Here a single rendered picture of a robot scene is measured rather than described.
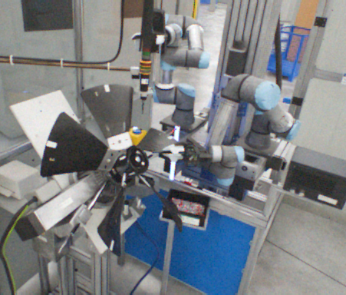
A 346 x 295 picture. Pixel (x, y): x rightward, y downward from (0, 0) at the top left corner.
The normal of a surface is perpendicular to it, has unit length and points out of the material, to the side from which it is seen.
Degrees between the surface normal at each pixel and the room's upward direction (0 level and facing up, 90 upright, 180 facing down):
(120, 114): 41
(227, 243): 90
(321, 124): 90
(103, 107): 46
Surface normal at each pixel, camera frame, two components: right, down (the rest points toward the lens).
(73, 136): 0.64, 0.19
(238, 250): -0.47, 0.37
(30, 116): 0.73, -0.33
